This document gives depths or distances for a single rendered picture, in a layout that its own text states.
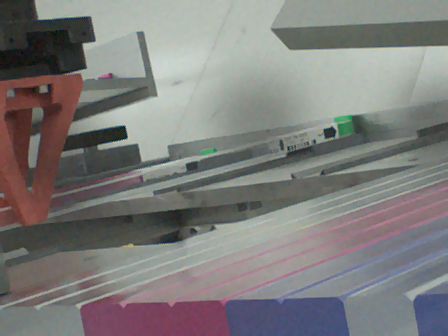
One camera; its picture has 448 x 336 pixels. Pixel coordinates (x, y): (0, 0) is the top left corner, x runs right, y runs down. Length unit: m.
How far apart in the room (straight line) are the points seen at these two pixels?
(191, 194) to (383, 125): 0.19
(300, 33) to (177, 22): 1.49
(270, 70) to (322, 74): 0.16
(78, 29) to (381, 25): 0.57
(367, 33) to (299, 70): 1.10
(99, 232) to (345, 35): 0.39
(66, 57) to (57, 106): 0.03
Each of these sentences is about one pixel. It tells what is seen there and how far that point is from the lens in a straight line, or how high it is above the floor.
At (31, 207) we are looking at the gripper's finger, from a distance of 0.59.
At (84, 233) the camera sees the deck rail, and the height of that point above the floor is 0.77.
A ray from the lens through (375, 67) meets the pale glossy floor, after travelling 2.09.
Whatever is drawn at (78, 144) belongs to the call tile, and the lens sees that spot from 0.89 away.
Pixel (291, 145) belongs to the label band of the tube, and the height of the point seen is 0.79.
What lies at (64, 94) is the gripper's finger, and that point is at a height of 0.97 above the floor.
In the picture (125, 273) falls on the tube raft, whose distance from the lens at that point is 0.27.
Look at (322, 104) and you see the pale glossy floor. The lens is 2.11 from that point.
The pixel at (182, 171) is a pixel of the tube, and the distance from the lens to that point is 0.67.
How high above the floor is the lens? 1.22
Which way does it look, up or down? 36 degrees down
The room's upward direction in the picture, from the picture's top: 46 degrees counter-clockwise
